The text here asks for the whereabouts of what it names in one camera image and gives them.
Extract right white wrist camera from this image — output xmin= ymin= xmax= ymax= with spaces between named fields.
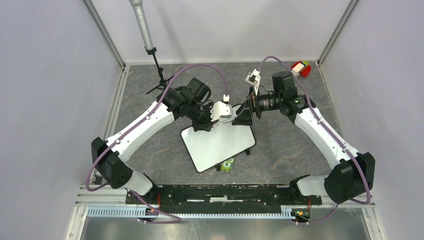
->
xmin=245 ymin=69 xmax=261 ymax=87

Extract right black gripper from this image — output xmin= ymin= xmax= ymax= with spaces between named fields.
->
xmin=231 ymin=86 xmax=283 ymax=126

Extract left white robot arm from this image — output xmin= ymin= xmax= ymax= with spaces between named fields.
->
xmin=91 ymin=77 xmax=212 ymax=204

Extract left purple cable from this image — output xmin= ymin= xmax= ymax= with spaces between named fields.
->
xmin=85 ymin=63 xmax=231 ymax=225

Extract white marker brown cap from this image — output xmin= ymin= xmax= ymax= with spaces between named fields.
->
xmin=212 ymin=117 xmax=235 ymax=128

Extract slotted cable duct rail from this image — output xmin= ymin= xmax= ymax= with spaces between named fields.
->
xmin=86 ymin=206 xmax=300 ymax=220

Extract green owl number block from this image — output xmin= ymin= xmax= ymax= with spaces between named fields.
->
xmin=215 ymin=157 xmax=236 ymax=173

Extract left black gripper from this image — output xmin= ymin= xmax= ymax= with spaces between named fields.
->
xmin=187 ymin=101 xmax=220 ymax=133

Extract red and white toy blocks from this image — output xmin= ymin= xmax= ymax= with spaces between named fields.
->
xmin=291 ymin=61 xmax=312 ymax=78

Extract white whiteboard black frame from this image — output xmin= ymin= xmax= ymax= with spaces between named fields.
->
xmin=180 ymin=123 xmax=256 ymax=173

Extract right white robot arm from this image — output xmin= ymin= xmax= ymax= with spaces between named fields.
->
xmin=232 ymin=69 xmax=376 ymax=205

